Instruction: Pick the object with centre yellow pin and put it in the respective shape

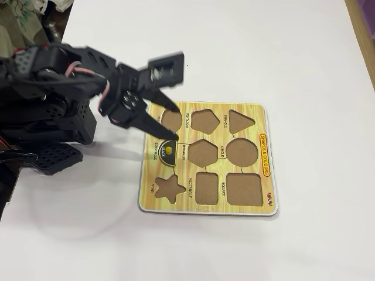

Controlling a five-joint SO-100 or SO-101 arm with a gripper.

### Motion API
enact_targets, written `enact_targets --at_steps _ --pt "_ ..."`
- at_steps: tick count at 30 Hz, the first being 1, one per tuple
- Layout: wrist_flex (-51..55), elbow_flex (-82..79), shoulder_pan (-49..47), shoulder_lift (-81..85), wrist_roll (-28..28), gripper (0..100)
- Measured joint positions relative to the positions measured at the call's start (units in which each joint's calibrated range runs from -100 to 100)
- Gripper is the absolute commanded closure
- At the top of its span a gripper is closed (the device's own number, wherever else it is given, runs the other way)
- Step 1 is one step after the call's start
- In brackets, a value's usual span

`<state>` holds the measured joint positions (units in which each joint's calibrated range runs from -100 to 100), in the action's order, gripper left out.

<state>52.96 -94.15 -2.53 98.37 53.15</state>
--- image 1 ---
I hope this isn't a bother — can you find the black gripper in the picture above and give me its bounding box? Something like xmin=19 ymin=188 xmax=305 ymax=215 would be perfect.
xmin=78 ymin=45 xmax=181 ymax=141

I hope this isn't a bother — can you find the black semicircle piece yellow pin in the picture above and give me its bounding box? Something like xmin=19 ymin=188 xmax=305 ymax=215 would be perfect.
xmin=158 ymin=139 xmax=176 ymax=166

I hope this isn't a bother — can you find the wooden shape puzzle board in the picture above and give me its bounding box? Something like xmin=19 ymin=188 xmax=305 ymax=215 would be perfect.
xmin=137 ymin=101 xmax=278 ymax=218

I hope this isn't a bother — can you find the grey metal bottle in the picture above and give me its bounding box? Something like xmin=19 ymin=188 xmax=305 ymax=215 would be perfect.
xmin=46 ymin=20 xmax=64 ymax=44

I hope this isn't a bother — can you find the white crumpled plastic bag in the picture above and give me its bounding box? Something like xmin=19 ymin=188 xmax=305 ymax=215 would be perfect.
xmin=46 ymin=0 xmax=74 ymax=12

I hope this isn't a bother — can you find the black table clamp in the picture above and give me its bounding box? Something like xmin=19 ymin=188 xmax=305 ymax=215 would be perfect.
xmin=0 ymin=150 xmax=39 ymax=165

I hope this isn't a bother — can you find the floral green cloth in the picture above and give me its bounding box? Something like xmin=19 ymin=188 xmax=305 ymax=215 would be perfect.
xmin=0 ymin=0 xmax=49 ymax=59

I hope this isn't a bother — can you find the purple plastic box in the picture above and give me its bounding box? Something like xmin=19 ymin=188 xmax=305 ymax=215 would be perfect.
xmin=356 ymin=0 xmax=375 ymax=53

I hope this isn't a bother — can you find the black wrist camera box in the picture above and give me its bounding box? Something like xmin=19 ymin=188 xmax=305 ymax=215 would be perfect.
xmin=148 ymin=51 xmax=187 ymax=88

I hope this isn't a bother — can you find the red white gripper servo wire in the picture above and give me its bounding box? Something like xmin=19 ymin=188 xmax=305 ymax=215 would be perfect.
xmin=66 ymin=60 xmax=111 ymax=109

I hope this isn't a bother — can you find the black grid base plate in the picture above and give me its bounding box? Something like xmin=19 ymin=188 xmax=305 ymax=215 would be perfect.
xmin=29 ymin=142 xmax=84 ymax=176

